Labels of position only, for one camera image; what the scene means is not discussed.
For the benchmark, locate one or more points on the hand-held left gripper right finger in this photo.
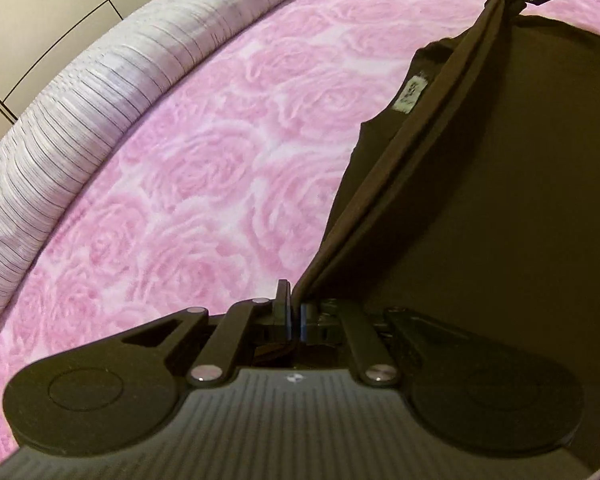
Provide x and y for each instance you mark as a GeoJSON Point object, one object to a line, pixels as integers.
{"type": "Point", "coordinates": [310, 321]}

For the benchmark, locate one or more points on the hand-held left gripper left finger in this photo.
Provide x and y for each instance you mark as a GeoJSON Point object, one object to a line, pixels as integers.
{"type": "Point", "coordinates": [283, 316]}

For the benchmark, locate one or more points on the dark brown garment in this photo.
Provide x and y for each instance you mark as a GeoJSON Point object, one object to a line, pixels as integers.
{"type": "Point", "coordinates": [480, 185]}

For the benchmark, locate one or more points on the pink rose-pattern blanket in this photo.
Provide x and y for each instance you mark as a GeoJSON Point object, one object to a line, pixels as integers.
{"type": "Point", "coordinates": [220, 160]}

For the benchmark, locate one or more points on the white striped bolster pillow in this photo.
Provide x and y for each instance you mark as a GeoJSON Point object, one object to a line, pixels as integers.
{"type": "Point", "coordinates": [105, 85]}

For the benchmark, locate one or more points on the beige wardrobe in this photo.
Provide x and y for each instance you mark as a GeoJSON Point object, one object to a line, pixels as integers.
{"type": "Point", "coordinates": [40, 15]}

